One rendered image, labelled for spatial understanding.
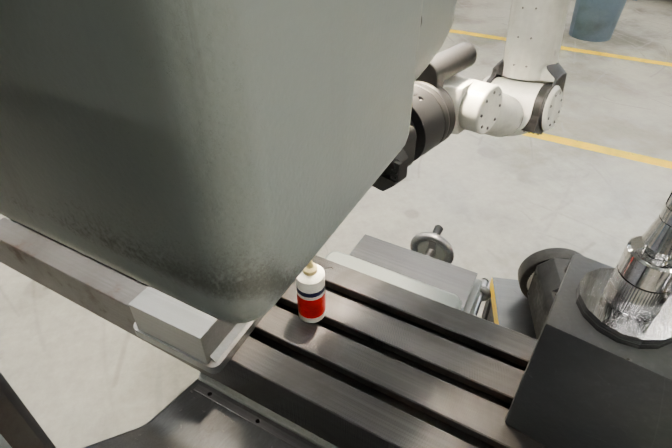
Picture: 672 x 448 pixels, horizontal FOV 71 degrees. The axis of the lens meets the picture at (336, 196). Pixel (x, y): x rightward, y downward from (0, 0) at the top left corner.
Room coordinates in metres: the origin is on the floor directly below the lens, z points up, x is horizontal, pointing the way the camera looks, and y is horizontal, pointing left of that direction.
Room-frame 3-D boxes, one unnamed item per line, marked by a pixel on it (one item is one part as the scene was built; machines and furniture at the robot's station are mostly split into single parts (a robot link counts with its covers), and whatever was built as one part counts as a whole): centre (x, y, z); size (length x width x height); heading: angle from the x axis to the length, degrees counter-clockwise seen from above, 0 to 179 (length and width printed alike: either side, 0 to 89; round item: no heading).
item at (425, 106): (0.50, -0.06, 1.23); 0.13 x 0.12 x 0.10; 47
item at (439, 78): (0.57, -0.14, 1.24); 0.11 x 0.11 x 0.11; 47
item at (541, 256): (0.96, -0.64, 0.50); 0.20 x 0.05 x 0.20; 81
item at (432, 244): (0.87, -0.23, 0.66); 0.16 x 0.12 x 0.12; 152
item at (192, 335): (0.54, 0.14, 1.01); 0.35 x 0.15 x 0.11; 153
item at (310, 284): (0.45, 0.04, 1.01); 0.04 x 0.04 x 0.11
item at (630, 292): (0.30, -0.28, 1.19); 0.05 x 0.05 x 0.06
